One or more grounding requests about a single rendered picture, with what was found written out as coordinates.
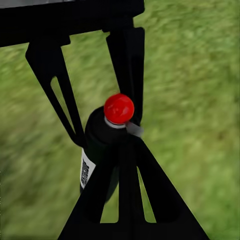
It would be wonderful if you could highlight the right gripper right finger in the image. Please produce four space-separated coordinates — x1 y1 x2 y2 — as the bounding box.
125 133 210 240

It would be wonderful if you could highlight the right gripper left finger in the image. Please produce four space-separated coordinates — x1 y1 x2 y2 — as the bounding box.
58 133 133 240

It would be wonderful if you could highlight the pesticide atomizer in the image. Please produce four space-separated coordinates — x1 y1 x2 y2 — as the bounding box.
79 93 146 204

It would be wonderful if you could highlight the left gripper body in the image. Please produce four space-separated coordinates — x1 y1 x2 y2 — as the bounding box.
0 0 145 48

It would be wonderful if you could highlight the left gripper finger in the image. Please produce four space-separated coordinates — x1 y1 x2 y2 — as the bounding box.
25 33 88 149
101 15 145 122

